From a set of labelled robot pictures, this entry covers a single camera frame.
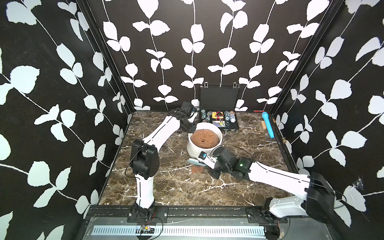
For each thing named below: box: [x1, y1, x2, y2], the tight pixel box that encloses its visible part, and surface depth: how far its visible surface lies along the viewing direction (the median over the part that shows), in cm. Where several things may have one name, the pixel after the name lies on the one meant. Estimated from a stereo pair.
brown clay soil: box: [190, 129, 220, 149], surface depth 92 cm
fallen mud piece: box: [191, 165, 205, 174], surface depth 92 cm
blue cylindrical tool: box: [261, 111, 275, 139], surface depth 113 cm
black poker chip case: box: [199, 82, 240, 132], surface depth 116 cm
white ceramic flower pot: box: [187, 122, 223, 159], surface depth 92 cm
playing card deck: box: [212, 120, 225, 127], surface depth 113 cm
